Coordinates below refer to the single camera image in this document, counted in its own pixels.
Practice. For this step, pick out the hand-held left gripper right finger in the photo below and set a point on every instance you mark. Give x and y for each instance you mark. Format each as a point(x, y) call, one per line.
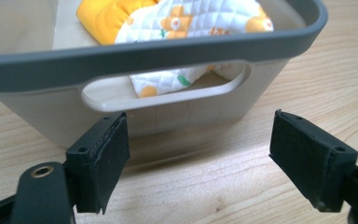
point(307, 158)

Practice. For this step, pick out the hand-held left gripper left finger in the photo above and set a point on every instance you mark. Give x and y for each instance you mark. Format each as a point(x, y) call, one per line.
point(101, 165)

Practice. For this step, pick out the beige basket with grey rim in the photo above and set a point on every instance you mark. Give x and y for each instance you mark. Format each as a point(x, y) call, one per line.
point(199, 49)

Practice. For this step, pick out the white and orange quilted cloth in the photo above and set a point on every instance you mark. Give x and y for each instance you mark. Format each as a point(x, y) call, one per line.
point(183, 21)

